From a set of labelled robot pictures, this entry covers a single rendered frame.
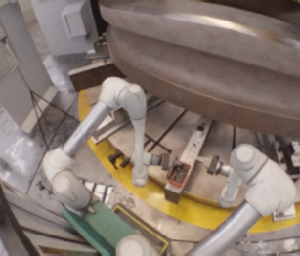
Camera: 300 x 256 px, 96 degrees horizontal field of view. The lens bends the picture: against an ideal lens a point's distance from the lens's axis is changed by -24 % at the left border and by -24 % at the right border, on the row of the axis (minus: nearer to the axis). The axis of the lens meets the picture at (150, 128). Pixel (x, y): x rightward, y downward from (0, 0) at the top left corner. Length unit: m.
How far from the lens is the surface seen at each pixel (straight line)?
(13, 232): 0.48
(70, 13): 4.83
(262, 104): 1.65
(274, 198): 0.68
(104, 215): 1.11
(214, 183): 2.00
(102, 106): 1.02
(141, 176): 1.24
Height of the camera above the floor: 2.12
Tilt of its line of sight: 51 degrees down
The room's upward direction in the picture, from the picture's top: 8 degrees counter-clockwise
